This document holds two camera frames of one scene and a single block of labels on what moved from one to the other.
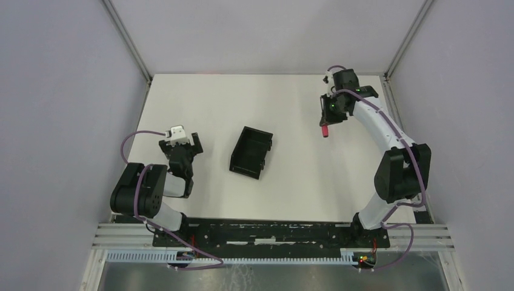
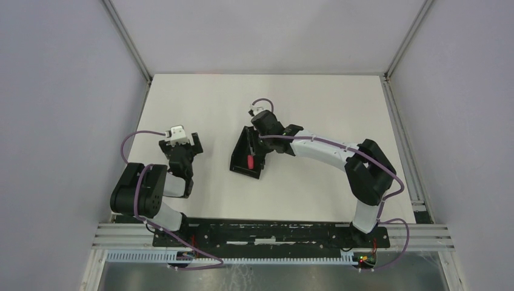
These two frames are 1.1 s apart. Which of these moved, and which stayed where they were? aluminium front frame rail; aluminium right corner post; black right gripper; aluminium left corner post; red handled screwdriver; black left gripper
Moved: red handled screwdriver; black right gripper
Stayed: black left gripper; aluminium right corner post; aluminium front frame rail; aluminium left corner post
